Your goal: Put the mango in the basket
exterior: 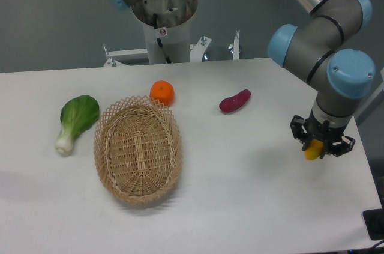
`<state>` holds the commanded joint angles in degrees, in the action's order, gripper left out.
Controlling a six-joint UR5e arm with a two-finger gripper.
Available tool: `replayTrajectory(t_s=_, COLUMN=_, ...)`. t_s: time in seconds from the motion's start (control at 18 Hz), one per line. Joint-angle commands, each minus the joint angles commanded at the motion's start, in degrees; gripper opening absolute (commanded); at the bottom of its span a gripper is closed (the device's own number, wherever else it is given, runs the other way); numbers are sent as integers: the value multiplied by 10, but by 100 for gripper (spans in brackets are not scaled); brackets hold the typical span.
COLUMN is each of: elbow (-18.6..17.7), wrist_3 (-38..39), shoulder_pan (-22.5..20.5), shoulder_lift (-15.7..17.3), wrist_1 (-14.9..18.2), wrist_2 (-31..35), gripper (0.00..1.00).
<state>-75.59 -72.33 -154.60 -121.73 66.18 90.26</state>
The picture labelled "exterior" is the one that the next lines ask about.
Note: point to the yellow mango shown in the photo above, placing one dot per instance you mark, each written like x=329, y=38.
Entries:
x=314, y=150

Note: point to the woven wicker basket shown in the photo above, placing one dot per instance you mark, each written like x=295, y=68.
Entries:
x=138, y=150

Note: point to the purple sweet potato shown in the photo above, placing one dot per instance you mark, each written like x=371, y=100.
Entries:
x=234, y=103

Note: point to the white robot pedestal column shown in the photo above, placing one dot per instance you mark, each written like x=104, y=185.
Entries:
x=167, y=45

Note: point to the black device at table corner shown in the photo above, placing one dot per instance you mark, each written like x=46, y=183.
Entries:
x=374, y=223

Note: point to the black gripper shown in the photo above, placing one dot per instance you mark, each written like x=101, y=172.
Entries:
x=334, y=143

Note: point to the green bok choy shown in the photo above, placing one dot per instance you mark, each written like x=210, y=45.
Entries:
x=77, y=116

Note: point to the orange tangerine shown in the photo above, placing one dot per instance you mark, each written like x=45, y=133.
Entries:
x=162, y=91

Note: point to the white metal mounting frame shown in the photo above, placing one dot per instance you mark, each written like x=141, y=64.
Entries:
x=130, y=57

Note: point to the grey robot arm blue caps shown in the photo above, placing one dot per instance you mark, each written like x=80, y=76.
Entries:
x=341, y=77

